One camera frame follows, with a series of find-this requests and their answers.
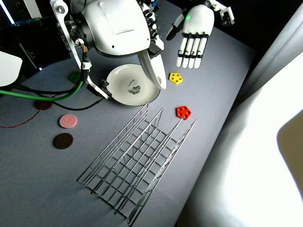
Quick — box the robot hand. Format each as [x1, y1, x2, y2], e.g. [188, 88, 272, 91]
[165, 4, 215, 70]
[81, 0, 166, 59]

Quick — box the yellow pentagon block with holes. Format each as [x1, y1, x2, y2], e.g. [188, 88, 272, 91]
[168, 72, 184, 85]

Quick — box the green pentagon block with holes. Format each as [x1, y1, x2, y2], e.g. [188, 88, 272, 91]
[68, 70, 84, 84]

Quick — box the red pentagon block with holes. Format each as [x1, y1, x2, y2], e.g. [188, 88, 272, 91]
[175, 105, 193, 121]

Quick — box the pink sandwich cookie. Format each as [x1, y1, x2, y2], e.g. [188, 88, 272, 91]
[59, 113, 78, 129]

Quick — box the dark brown sandwich cookie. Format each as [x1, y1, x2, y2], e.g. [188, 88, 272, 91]
[35, 99, 53, 111]
[53, 132, 74, 149]

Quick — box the white backdrop curtain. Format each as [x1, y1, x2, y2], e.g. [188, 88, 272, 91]
[176, 0, 303, 227]

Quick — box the grey table cloth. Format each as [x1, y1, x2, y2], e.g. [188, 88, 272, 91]
[0, 0, 258, 227]

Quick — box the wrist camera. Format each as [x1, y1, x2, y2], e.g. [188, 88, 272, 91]
[86, 79, 110, 99]
[220, 10, 236, 26]

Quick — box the white frame post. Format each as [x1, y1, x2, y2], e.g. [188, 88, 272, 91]
[22, 0, 44, 19]

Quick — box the metal wire dish rack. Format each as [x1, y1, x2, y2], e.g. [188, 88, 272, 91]
[76, 102, 197, 227]

